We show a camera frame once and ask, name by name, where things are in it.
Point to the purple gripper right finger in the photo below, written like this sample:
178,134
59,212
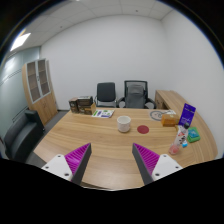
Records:
152,166

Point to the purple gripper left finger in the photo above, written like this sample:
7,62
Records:
71,166

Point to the clear plastic water bottle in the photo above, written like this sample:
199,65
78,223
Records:
180,138

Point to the round red coaster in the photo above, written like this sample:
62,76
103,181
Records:
143,129

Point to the round grey plate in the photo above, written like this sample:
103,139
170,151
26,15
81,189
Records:
156,115

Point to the green small box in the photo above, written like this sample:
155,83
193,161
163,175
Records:
193,135

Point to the white ceramic cup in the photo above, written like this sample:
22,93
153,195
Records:
123,123

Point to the black leather sofa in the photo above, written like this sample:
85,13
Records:
23,135

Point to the white green brochure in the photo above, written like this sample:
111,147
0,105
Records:
103,113

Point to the brown cardboard box stack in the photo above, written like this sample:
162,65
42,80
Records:
86,105

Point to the dark brown cardboard box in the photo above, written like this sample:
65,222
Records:
74,105

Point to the purple standing sign card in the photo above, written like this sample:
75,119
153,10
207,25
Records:
187,114

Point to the wooden side credenza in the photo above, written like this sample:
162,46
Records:
169,100

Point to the grey mesh office chair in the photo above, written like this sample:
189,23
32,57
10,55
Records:
135,95

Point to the black office chair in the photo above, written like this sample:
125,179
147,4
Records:
106,95

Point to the wooden glass-door cabinet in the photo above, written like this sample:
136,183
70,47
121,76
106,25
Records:
38,90

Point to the ceiling light panel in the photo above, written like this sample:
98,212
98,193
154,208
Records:
19,41

